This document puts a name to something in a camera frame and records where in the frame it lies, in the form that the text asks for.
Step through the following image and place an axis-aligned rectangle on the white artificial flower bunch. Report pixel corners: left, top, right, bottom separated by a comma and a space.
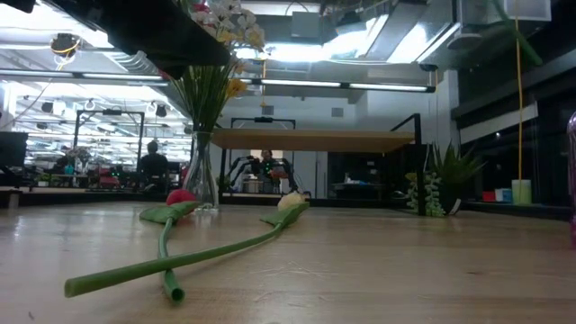
188, 0, 267, 68

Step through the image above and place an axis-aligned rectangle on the black yellow ceiling cord reel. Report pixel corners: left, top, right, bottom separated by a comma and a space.
49, 32, 82, 59

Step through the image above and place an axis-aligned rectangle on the red artificial flower bunch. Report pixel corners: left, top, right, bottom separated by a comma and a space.
157, 2, 212, 81

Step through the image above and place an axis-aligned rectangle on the peach cream artificial tulip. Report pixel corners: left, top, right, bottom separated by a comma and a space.
63, 191, 311, 300

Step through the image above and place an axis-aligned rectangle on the silver ribbed ceiling duct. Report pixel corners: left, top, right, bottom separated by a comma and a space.
103, 49, 157, 76

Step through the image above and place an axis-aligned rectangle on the wooden shelf board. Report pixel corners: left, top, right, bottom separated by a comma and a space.
211, 128, 416, 154

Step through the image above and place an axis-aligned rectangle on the grey ceiling unit box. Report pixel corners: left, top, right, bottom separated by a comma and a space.
291, 11, 321, 40

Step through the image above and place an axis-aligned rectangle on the black metal shelf frame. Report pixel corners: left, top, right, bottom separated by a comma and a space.
190, 109, 428, 217

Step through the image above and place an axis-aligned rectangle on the yellow artificial tulip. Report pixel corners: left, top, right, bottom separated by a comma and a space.
491, 0, 545, 68

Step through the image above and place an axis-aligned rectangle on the black computer monitor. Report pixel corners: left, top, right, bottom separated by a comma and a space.
0, 130, 30, 168

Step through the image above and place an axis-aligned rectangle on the white ceiling fixture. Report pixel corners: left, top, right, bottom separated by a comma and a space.
445, 12, 488, 51

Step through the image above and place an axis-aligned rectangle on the red artificial tulip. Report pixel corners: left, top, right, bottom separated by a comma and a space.
138, 188, 203, 304

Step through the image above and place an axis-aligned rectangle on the potted artificial succulent plant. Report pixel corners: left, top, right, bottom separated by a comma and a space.
404, 140, 487, 218

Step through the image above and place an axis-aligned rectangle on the clear glass vase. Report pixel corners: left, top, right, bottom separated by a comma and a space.
181, 130, 221, 212

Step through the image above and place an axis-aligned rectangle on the pale green cylinder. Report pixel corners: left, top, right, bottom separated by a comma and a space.
511, 179, 533, 205

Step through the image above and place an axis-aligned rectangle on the purple ribbed glass vase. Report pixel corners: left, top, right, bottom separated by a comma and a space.
566, 111, 576, 250

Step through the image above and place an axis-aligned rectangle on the person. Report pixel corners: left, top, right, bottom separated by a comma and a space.
138, 139, 171, 193
255, 148, 289, 181

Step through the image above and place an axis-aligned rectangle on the yellow artificial flower bunch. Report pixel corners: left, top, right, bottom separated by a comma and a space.
173, 60, 249, 134

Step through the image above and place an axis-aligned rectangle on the black background rig frame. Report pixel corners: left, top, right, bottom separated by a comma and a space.
229, 116, 297, 131
73, 109, 146, 158

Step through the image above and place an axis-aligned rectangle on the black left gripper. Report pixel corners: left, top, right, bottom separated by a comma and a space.
51, 0, 233, 80

